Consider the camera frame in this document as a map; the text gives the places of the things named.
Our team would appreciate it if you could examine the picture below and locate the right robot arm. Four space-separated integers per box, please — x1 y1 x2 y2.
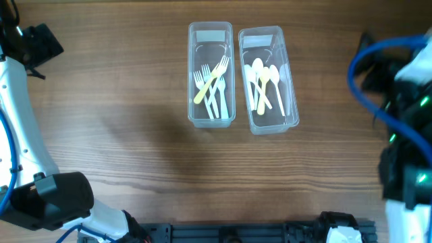
347 32 431 242

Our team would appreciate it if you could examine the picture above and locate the slim white plastic fork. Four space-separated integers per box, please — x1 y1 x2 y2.
208 55 230 103

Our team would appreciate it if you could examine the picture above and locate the thin white plastic spoon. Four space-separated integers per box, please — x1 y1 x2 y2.
246 69 273 109

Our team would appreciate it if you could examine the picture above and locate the thin white plastic fork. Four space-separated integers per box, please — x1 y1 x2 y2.
193 70 215 121

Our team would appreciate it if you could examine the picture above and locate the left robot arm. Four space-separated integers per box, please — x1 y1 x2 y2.
1 1 152 242

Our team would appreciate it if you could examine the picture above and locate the wide-handled white fork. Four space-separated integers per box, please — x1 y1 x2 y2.
217 76 229 119

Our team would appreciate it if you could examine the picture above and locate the yellow plastic fork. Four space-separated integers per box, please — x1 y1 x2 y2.
193 64 227 104

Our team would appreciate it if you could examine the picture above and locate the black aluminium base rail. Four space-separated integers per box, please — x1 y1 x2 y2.
76 219 377 243

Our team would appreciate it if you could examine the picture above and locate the wide-handled white spoon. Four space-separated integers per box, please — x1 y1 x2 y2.
244 64 255 111

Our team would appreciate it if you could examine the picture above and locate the yellow plastic spoon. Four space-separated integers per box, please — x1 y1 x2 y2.
257 67 270 115

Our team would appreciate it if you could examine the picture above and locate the slim white plastic spoon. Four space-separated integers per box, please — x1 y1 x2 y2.
269 65 286 117

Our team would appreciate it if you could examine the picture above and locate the clear plastic container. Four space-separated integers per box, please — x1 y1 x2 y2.
238 26 300 135
187 22 236 128

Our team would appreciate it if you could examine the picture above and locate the left blue cable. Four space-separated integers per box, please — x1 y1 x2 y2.
0 109 119 243

